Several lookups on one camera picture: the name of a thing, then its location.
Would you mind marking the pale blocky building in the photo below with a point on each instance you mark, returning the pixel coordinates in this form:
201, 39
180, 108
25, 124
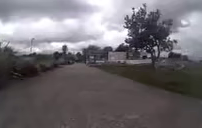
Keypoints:
117, 56

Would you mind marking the row of distant trees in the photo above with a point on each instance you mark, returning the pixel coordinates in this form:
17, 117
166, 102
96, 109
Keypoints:
89, 50

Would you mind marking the grey paved path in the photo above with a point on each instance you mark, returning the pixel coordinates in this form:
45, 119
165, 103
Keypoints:
89, 100

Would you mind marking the sparse leaning tree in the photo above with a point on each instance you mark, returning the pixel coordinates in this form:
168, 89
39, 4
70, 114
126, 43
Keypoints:
149, 30

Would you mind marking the thin pole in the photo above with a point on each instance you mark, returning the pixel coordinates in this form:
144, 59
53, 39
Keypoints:
31, 45

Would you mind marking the open grass field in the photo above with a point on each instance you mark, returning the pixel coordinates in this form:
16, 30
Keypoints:
175, 80

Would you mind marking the row of bushes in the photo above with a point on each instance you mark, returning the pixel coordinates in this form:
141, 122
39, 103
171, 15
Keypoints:
2, 66

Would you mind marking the low pale wall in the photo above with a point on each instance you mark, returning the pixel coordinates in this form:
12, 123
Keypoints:
139, 61

